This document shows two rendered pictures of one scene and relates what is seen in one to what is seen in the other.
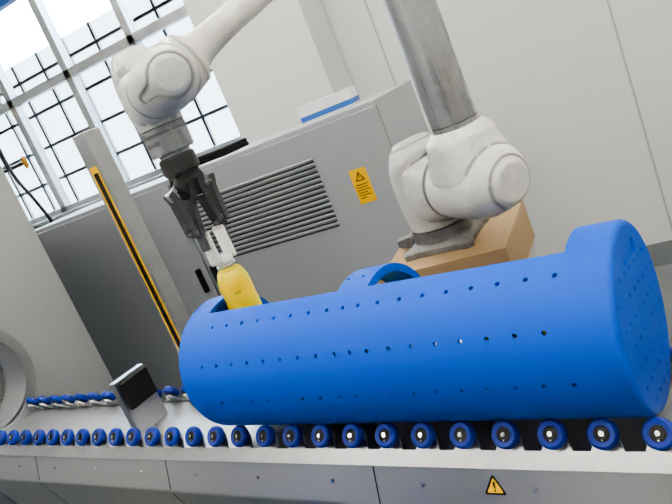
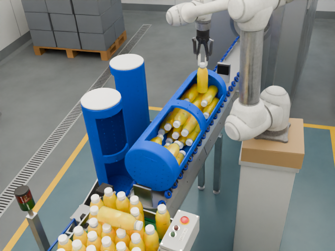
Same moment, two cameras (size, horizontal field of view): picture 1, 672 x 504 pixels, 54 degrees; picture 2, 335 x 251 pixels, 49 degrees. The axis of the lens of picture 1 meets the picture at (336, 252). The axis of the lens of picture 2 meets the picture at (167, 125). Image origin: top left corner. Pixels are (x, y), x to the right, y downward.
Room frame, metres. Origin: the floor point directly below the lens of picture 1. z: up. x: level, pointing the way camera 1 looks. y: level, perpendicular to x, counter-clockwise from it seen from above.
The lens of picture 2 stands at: (0.71, -1.73, 2.37)
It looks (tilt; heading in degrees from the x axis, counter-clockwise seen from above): 36 degrees down; 78
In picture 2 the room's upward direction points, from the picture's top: 4 degrees counter-clockwise
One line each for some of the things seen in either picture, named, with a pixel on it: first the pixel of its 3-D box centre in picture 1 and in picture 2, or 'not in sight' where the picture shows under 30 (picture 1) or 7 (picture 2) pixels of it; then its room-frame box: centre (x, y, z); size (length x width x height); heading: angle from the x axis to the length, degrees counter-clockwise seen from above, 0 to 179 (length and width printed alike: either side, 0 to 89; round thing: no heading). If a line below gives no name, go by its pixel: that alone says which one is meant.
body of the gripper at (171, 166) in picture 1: (184, 175); (203, 36); (1.35, 0.22, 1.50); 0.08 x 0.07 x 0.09; 142
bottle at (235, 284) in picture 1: (242, 300); (202, 78); (1.35, 0.22, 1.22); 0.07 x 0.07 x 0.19
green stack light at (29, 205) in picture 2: not in sight; (26, 201); (0.31, -0.51, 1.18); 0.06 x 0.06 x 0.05
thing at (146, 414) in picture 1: (141, 399); (223, 72); (1.65, 0.62, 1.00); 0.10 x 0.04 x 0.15; 142
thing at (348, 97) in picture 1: (328, 104); not in sight; (2.89, -0.21, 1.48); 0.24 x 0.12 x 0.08; 69
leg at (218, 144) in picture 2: not in sight; (217, 165); (1.53, 0.35, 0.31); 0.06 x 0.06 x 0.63; 52
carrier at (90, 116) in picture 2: not in sight; (109, 147); (0.71, 0.50, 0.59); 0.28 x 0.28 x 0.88
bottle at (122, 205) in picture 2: not in sight; (123, 209); (0.72, -0.50, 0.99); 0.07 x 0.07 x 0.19
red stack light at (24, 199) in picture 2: not in sight; (23, 194); (0.31, -0.51, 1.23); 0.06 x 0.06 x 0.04
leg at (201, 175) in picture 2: not in sight; (201, 161); (1.42, 0.44, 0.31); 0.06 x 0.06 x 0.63; 52
